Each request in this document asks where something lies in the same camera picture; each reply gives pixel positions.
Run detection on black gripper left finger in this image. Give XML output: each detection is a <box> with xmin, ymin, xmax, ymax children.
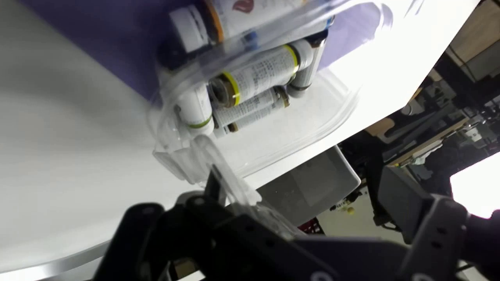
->
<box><xmin>92</xmin><ymin>164</ymin><xmax>246</xmax><ymax>281</ymax></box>

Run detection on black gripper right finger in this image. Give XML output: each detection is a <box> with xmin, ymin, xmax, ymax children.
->
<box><xmin>378</xmin><ymin>165</ymin><xmax>470</xmax><ymax>281</ymax></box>

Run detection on white tube yellow-green bands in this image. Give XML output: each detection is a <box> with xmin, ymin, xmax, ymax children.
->
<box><xmin>209</xmin><ymin>43</ymin><xmax>301</xmax><ymax>109</ymax></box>

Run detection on white tube with grey cap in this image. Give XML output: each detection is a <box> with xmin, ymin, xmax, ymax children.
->
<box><xmin>287</xmin><ymin>37</ymin><xmax>328</xmax><ymax>100</ymax></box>

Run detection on white tube with dark ends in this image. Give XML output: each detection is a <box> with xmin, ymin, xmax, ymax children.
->
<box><xmin>167</xmin><ymin>0</ymin><xmax>315</xmax><ymax>56</ymax></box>

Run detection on purple mat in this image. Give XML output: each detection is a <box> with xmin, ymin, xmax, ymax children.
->
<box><xmin>20</xmin><ymin>0</ymin><xmax>395</xmax><ymax>101</ymax></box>

